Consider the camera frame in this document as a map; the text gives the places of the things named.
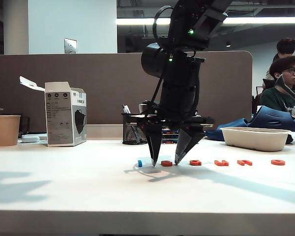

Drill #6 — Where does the seated person green shirt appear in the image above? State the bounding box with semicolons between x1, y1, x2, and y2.
259;55;295;116

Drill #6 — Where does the black mesh pen holder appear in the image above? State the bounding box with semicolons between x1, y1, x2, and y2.
120;113;148;146

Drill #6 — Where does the white oblong pulp tray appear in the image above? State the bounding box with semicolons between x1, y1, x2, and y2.
220;127;291;152

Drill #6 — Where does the long ceiling light strip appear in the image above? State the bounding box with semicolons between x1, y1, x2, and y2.
116;17;295;26

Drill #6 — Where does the dark drinking glass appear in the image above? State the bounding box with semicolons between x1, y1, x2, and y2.
18;116;30;139

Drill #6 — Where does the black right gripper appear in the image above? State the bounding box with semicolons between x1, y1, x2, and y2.
124;83;215;167

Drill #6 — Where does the metal wall switch plate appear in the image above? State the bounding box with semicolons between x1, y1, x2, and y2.
64;38;77;55

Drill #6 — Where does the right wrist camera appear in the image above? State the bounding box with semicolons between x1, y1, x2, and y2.
138;103;160;115

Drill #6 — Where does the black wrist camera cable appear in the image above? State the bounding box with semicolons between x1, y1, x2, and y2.
149;76;164;104

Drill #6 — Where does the brown desk partition panel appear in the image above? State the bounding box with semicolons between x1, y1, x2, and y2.
0;51;253;133

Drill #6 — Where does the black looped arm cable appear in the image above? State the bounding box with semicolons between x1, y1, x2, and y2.
152;6;175;41

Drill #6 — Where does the white round pillar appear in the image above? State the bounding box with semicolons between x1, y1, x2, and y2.
2;0;30;55

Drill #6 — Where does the small white plastic case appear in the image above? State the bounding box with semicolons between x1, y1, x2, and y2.
21;135;40;144

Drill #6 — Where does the grey white mask box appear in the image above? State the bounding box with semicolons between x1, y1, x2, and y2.
19;76;87;148

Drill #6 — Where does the standing person light shirt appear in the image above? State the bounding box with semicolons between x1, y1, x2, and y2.
265;37;295;82

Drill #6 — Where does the brown paper cup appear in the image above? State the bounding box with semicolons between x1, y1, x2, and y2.
0;115;21;147

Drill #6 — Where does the grey metal bracket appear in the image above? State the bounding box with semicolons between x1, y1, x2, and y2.
275;74;295;101

